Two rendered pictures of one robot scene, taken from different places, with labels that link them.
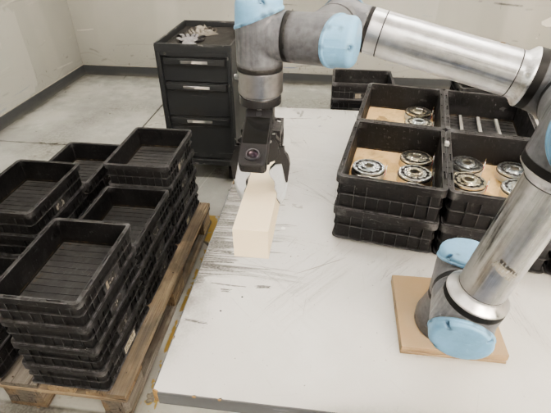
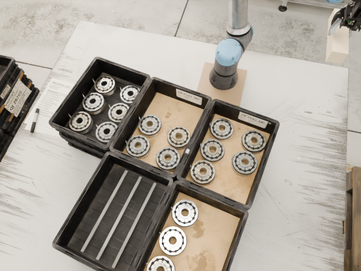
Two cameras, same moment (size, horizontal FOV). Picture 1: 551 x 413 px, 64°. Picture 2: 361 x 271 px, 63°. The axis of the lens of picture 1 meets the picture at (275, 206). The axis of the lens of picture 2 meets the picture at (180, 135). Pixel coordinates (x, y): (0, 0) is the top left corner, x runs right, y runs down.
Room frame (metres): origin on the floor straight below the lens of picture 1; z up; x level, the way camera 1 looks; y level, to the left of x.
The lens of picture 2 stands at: (1.68, -0.47, 2.01)
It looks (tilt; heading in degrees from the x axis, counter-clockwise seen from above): 64 degrees down; 191
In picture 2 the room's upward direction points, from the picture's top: 4 degrees counter-clockwise
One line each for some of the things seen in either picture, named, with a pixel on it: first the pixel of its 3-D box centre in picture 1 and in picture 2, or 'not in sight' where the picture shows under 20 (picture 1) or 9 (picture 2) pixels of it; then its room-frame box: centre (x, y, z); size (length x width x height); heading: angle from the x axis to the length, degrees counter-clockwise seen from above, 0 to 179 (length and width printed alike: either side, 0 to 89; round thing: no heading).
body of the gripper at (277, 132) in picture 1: (261, 125); (356, 10); (0.72, 0.02, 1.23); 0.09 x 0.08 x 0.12; 173
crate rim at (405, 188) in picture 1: (394, 153); (229, 150); (1.20, -0.37, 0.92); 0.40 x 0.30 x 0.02; 163
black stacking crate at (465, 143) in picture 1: (495, 182); (163, 129); (1.11, -0.66, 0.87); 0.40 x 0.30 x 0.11; 163
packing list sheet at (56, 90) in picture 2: not in sight; (55, 105); (0.96, -1.27, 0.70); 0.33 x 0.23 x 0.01; 173
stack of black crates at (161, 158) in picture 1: (157, 185); not in sight; (1.89, 0.60, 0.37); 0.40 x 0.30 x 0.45; 173
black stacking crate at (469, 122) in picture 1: (483, 128); (118, 214); (1.50, -0.77, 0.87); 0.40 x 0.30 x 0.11; 163
